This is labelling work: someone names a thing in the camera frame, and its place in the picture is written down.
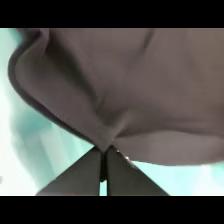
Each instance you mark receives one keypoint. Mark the grey garment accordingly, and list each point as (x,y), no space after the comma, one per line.
(133,86)

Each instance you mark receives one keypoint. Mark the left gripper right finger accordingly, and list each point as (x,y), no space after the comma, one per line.
(128,178)

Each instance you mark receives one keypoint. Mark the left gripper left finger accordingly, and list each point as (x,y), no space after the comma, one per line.
(81,176)

